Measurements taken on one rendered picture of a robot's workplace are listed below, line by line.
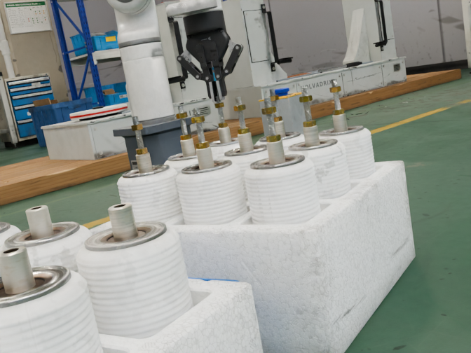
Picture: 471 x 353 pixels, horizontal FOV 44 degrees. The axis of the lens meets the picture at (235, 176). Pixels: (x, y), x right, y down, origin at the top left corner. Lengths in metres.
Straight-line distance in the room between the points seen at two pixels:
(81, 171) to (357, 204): 2.04
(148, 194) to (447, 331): 0.46
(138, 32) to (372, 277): 0.71
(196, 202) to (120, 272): 0.33
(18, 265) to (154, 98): 0.86
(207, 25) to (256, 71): 2.51
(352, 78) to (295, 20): 3.65
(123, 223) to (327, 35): 6.90
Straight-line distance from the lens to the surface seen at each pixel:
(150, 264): 0.51
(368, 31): 4.58
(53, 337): 0.44
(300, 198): 0.76
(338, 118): 0.99
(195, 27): 1.08
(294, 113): 1.21
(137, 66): 1.28
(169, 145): 1.27
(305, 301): 0.75
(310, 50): 7.57
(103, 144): 2.89
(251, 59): 3.56
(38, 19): 7.34
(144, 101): 1.28
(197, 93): 3.28
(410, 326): 0.86
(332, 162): 0.86
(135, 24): 1.33
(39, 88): 6.38
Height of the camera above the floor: 0.38
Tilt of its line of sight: 10 degrees down
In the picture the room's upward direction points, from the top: 10 degrees counter-clockwise
